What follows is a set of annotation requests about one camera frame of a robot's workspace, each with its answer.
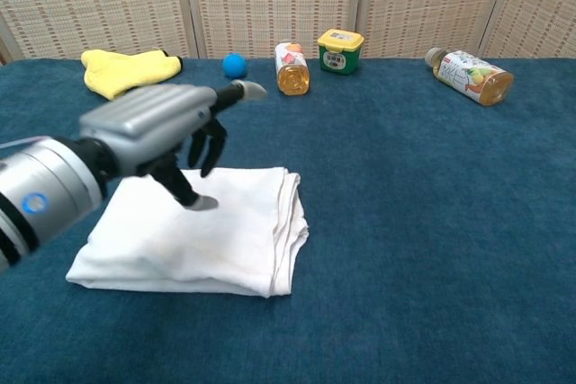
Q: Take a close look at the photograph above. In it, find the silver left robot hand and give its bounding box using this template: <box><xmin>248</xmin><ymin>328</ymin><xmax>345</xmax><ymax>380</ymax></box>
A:
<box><xmin>78</xmin><ymin>79</ymin><xmax>269</xmax><ymax>212</ymax></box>

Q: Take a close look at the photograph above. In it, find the white T-shirt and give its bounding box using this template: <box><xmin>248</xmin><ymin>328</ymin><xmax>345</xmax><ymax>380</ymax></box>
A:
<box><xmin>66</xmin><ymin>166</ymin><xmax>311</xmax><ymax>299</ymax></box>

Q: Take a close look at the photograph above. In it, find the yellow cloth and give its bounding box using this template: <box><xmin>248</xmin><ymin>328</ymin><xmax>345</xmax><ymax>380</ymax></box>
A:
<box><xmin>80</xmin><ymin>48</ymin><xmax>184</xmax><ymax>102</ymax></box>

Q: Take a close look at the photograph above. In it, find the blue ball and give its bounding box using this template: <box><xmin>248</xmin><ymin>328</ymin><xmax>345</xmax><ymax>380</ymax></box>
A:
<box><xmin>222</xmin><ymin>53</ymin><xmax>249</xmax><ymax>79</ymax></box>

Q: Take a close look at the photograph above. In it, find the tea bottle with peach label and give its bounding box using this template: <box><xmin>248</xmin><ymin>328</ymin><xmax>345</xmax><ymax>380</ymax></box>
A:
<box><xmin>274</xmin><ymin>40</ymin><xmax>312</xmax><ymax>96</ymax></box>

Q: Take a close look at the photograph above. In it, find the green tub with yellow lid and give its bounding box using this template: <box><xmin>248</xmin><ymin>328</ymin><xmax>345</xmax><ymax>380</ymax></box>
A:
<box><xmin>317</xmin><ymin>28</ymin><xmax>365</xmax><ymax>75</ymax></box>

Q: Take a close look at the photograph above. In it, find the blue-green table cover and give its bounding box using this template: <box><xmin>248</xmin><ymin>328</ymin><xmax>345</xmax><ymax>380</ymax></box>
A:
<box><xmin>0</xmin><ymin>56</ymin><xmax>576</xmax><ymax>384</ymax></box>

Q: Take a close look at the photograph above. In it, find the tea bottle with green-fruit label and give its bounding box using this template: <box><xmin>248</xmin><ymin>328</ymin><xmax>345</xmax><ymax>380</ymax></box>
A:
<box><xmin>425</xmin><ymin>47</ymin><xmax>515</xmax><ymax>107</ymax></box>

